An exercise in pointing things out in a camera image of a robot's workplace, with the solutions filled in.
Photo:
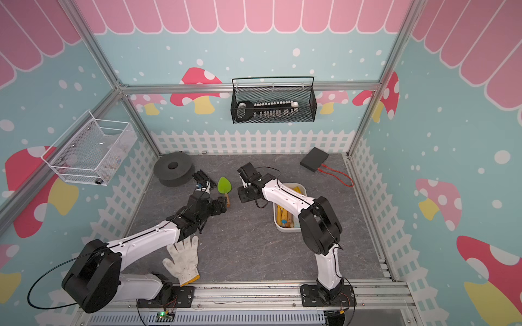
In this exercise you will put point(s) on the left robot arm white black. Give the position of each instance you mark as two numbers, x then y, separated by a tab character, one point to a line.
96	278

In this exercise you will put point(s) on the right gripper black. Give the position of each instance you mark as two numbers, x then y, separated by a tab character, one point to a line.
241	194

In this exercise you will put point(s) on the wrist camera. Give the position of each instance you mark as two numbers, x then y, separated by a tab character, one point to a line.
248	173
203	186

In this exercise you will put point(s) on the bright green trowel wooden handle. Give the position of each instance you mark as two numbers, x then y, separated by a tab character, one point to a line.
224	187

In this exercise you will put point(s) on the white wire mesh basket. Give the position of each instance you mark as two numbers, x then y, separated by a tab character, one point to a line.
91	150

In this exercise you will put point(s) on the small green circuit board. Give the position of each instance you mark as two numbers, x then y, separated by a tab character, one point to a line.
165	317

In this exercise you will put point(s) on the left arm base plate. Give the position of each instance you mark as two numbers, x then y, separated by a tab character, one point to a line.
170	297

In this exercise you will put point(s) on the black wire mesh basket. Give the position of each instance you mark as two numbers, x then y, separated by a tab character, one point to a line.
282	88

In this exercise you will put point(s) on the yellow shovel yellow handle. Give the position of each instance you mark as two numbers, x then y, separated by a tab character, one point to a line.
283	218

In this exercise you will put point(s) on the white work glove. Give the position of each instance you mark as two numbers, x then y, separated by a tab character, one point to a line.
184	261

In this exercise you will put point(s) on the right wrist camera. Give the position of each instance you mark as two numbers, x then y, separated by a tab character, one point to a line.
248	173

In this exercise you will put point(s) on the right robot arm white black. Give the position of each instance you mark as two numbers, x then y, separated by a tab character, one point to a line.
319	228

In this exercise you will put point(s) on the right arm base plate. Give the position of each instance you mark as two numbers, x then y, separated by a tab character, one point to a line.
318	296

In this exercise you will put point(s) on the black socket holder tool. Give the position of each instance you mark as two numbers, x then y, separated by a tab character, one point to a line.
248	110

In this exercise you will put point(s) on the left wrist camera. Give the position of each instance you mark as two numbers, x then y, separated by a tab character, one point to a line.
203	186

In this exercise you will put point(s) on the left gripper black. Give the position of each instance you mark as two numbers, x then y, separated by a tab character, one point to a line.
217	207

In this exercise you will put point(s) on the grey slotted cable duct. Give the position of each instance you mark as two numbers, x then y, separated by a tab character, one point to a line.
212	318

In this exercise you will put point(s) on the black flat box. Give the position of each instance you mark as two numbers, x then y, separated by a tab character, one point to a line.
314	159

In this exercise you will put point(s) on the black aluminium extrusion bar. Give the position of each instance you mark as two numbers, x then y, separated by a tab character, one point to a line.
201	175

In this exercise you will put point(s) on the dark grey foam roll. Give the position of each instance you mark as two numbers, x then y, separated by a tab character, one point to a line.
174	169

